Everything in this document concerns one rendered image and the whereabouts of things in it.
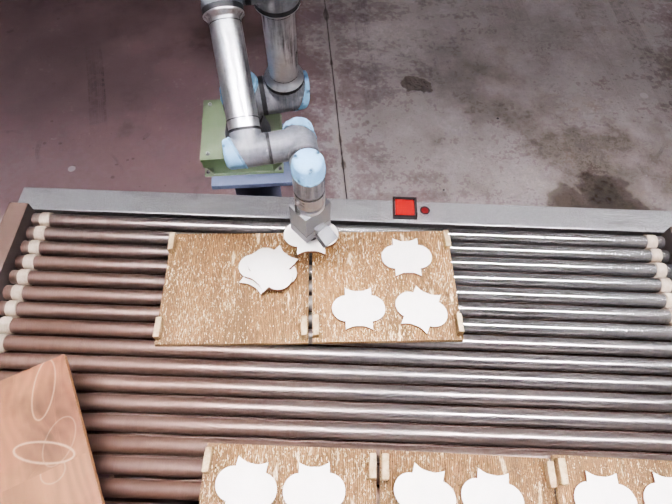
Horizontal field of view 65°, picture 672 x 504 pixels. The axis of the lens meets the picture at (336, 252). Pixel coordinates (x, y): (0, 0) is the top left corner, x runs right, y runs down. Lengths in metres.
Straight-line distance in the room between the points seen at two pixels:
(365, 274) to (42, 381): 0.86
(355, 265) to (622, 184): 2.08
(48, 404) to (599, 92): 3.35
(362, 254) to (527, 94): 2.23
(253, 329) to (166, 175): 1.72
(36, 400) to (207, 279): 0.51
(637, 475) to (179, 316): 1.22
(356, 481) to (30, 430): 0.75
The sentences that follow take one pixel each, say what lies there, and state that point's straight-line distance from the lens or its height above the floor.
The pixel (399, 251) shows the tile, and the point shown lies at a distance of 1.55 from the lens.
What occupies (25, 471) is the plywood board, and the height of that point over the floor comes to 1.04.
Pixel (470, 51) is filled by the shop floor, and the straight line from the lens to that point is 3.76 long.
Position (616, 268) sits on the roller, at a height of 0.92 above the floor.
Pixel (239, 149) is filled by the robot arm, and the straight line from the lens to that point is 1.24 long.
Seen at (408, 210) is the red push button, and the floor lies 0.93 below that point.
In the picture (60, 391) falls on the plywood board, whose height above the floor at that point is 1.04.
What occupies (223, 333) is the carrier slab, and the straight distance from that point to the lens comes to 1.46.
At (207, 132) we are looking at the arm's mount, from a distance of 1.84.
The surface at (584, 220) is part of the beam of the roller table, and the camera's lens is 1.83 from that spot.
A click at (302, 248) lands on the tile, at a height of 1.08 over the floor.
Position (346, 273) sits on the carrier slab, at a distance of 1.51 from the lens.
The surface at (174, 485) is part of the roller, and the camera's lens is 1.41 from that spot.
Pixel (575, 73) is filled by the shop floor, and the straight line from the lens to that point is 3.83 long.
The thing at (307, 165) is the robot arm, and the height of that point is 1.38.
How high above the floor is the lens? 2.27
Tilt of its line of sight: 60 degrees down
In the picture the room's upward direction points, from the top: 2 degrees clockwise
